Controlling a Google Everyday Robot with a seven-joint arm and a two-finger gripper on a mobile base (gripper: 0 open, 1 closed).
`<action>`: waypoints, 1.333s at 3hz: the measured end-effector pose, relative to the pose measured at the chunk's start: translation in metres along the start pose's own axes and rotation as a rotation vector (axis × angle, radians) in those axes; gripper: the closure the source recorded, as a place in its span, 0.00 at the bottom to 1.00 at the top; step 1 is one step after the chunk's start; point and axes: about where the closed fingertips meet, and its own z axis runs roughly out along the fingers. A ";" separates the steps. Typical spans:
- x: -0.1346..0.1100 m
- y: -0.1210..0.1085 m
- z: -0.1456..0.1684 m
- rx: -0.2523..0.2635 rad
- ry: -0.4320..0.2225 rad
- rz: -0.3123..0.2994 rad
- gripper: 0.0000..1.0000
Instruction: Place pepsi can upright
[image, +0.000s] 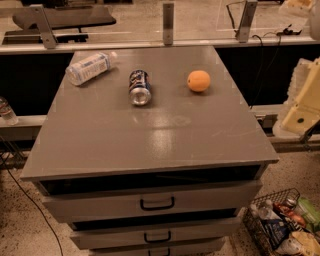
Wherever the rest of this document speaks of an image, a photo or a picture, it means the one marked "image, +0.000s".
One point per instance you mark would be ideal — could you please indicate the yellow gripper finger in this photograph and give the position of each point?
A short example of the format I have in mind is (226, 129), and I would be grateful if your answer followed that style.
(302, 107)

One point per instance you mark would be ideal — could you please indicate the blue pepsi can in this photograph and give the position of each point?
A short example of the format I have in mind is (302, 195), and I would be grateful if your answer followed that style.
(139, 88)

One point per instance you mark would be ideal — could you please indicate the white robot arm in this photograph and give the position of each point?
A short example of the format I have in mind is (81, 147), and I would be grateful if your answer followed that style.
(309, 9)

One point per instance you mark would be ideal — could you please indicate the orange fruit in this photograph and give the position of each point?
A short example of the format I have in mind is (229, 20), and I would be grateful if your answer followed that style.
(198, 81)

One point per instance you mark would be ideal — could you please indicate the middle grey drawer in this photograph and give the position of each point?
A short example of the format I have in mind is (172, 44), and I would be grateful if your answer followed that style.
(155, 234)

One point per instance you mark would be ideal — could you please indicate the grey drawer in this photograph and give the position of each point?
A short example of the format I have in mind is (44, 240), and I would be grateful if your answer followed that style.
(151, 201)
(177, 249)
(155, 234)

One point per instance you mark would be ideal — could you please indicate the grey drawer cabinet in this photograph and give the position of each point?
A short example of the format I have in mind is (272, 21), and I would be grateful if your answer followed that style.
(95, 140)

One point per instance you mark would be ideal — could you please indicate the bottom grey drawer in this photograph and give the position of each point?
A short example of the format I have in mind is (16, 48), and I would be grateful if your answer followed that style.
(177, 249)

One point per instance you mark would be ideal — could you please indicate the clear plastic water bottle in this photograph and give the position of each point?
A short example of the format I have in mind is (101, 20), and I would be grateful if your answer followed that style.
(84, 70)

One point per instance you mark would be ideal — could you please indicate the top grey drawer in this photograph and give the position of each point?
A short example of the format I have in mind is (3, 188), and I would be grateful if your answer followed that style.
(151, 201)

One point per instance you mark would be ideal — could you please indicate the small bottle at left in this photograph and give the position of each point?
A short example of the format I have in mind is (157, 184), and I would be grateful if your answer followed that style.
(7, 113)

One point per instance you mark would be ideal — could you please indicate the wire basket with snacks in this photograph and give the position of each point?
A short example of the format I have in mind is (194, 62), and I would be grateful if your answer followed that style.
(284, 224)

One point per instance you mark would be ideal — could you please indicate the right metal bracket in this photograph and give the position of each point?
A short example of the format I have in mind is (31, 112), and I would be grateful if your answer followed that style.
(243, 31)

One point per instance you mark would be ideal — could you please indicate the metal bracket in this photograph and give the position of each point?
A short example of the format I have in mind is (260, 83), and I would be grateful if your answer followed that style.
(168, 23)
(48, 38)
(243, 31)

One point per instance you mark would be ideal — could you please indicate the middle metal bracket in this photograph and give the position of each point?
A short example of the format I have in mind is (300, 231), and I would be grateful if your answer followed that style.
(168, 23)

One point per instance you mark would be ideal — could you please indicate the left metal bracket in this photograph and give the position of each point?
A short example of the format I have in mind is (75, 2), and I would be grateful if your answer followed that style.
(48, 38)

